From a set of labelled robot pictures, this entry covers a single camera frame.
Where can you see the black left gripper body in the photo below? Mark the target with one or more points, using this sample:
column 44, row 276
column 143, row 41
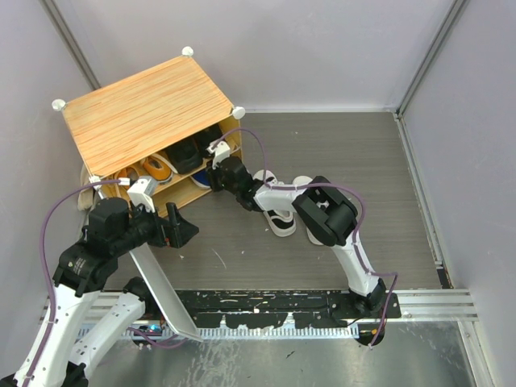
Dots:
column 156, row 230

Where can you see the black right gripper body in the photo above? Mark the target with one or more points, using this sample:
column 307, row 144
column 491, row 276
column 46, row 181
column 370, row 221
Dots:
column 218, row 181

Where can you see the blue sneaker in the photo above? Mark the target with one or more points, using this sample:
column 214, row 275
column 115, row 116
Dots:
column 201, row 180

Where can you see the orange sneaker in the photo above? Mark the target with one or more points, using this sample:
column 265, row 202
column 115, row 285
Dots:
column 127, row 176
column 158, row 167

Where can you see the white cabinet door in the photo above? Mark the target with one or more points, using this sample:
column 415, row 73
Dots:
column 165, row 296

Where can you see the wooden shoe cabinet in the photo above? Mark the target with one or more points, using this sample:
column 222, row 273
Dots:
column 121, row 124

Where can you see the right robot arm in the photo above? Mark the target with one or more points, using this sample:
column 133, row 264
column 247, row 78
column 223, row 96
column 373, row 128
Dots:
column 326, row 212

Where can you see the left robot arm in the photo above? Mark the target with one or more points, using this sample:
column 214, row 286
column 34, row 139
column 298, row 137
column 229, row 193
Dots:
column 115, row 228

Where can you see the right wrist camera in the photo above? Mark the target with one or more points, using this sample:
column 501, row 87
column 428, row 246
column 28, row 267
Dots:
column 218, row 150

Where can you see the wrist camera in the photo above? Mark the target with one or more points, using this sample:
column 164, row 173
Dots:
column 141, row 191
column 218, row 150

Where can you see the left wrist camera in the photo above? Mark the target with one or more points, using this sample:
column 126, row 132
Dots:
column 141, row 191

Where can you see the grey slotted cable duct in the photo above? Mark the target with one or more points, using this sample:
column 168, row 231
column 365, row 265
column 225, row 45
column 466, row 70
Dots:
column 287, row 331

